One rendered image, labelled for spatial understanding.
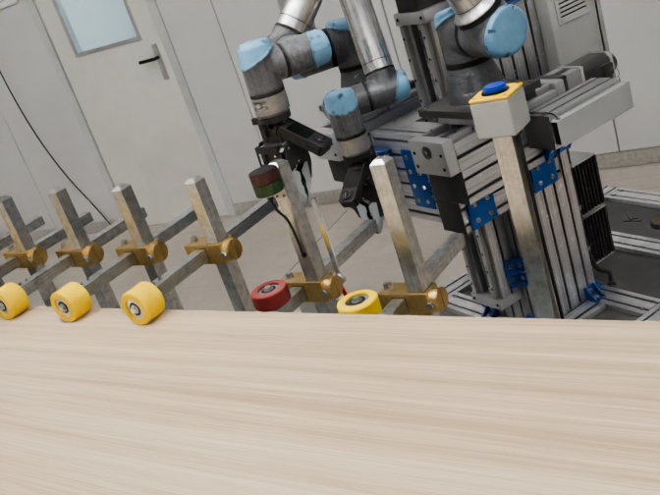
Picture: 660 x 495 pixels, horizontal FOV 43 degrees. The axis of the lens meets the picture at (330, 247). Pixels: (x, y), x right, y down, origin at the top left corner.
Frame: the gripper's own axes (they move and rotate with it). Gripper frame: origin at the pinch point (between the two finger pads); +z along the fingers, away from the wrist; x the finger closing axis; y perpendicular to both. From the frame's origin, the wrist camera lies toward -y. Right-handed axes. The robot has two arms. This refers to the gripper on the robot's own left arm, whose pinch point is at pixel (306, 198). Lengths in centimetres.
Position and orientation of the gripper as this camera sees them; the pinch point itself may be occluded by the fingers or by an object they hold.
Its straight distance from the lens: 184.0
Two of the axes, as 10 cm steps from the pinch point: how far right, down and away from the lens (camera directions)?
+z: 2.6, 8.8, 3.9
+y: -8.1, -0.2, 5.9
